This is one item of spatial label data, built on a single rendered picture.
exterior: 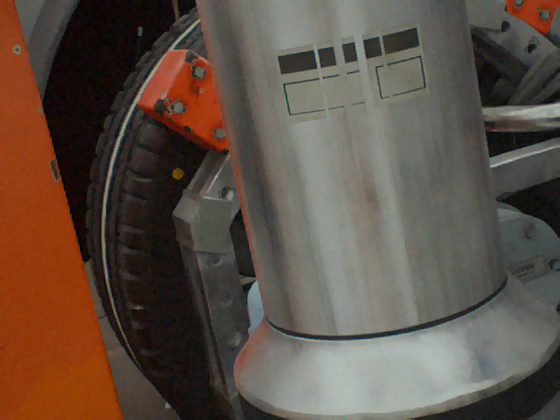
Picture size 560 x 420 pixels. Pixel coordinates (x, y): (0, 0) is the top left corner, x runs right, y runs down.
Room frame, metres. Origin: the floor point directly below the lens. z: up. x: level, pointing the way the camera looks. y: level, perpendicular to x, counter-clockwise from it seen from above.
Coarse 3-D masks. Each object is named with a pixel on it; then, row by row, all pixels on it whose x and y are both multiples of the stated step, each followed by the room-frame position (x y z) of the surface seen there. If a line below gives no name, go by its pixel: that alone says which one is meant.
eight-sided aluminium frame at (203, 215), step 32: (480, 0) 1.09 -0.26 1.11; (480, 32) 1.10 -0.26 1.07; (512, 32) 1.11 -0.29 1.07; (512, 64) 1.16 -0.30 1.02; (224, 160) 0.99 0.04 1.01; (192, 192) 1.01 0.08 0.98; (224, 192) 1.03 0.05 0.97; (192, 224) 0.97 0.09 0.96; (224, 224) 0.98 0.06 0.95; (192, 256) 0.98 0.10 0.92; (224, 256) 0.98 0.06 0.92; (192, 288) 1.01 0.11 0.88; (224, 288) 0.98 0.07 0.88; (224, 320) 0.97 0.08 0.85; (224, 352) 0.97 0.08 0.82; (224, 384) 0.97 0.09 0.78
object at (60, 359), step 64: (0, 0) 0.86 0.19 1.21; (0, 64) 0.85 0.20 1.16; (0, 128) 0.85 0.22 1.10; (0, 192) 0.84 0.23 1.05; (64, 192) 0.87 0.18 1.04; (0, 256) 0.84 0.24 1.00; (64, 256) 0.86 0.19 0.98; (0, 320) 0.83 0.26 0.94; (64, 320) 0.85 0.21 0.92; (0, 384) 0.83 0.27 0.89; (64, 384) 0.85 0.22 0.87
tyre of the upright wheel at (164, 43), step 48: (192, 48) 1.11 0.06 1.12; (144, 144) 1.06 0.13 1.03; (192, 144) 1.06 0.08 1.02; (96, 192) 1.19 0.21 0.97; (144, 192) 1.04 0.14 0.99; (96, 240) 1.17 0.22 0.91; (144, 240) 1.04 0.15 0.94; (96, 288) 1.22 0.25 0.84; (144, 288) 1.03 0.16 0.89; (144, 336) 1.03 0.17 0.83; (192, 336) 1.04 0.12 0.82; (192, 384) 1.04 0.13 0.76
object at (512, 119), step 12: (492, 108) 0.97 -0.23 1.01; (504, 108) 0.96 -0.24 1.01; (516, 108) 0.95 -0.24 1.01; (528, 108) 0.94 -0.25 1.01; (540, 108) 0.93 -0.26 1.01; (552, 108) 0.92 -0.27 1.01; (492, 120) 0.97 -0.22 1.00; (504, 120) 0.95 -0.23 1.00; (516, 120) 0.94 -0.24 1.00; (528, 120) 0.93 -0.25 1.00; (540, 120) 0.92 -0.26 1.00; (552, 120) 0.92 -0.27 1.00; (516, 132) 0.95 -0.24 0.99; (528, 132) 0.94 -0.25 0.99
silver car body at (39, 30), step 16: (16, 0) 1.38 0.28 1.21; (32, 0) 1.38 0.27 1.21; (48, 0) 1.39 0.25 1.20; (64, 0) 1.40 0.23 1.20; (32, 16) 1.38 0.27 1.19; (48, 16) 1.39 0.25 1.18; (32, 32) 1.38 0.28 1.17; (48, 32) 1.39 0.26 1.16; (32, 48) 1.38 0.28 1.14; (48, 48) 1.39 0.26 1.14; (32, 64) 1.38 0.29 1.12
